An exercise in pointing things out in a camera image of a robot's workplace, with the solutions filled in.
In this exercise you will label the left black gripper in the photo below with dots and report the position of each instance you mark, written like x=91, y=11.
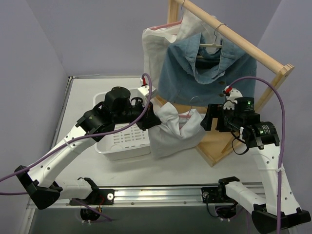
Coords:
x=146, y=119

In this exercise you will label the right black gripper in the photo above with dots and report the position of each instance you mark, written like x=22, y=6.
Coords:
x=214, y=118

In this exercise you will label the pink hanger front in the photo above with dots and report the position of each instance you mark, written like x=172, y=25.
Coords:
x=188, y=115

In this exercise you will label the pink hanger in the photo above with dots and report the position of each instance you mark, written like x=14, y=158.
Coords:
x=188, y=115
x=165, y=25

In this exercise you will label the white skirt front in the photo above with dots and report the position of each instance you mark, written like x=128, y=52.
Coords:
x=175, y=134

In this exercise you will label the blue denim skirt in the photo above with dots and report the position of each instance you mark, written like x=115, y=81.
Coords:
x=189, y=71

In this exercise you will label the cream white hanger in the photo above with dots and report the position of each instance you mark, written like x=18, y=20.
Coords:
x=213, y=39

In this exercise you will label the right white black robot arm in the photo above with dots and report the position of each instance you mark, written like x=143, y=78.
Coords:
x=279, y=209

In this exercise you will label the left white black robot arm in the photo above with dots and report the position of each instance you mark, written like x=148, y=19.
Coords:
x=89, y=130

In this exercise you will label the white pleated skirt back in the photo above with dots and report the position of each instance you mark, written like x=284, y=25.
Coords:
x=156, y=42

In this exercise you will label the pink hanger back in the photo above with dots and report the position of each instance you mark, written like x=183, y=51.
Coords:
x=165, y=25

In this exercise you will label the white plastic basket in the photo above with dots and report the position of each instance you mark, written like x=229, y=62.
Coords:
x=126, y=143

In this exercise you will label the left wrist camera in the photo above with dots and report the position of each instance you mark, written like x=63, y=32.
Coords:
x=143, y=92

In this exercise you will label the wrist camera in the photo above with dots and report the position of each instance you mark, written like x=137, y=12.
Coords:
x=231, y=94
x=143, y=92

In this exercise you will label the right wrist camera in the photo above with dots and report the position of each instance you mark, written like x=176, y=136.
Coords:
x=231, y=94

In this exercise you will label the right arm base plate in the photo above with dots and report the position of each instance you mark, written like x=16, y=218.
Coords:
x=210, y=195

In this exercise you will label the aluminium mounting rail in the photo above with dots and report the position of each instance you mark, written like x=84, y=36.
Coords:
x=156, y=196

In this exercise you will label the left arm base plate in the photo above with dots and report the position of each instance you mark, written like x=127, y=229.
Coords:
x=107, y=196

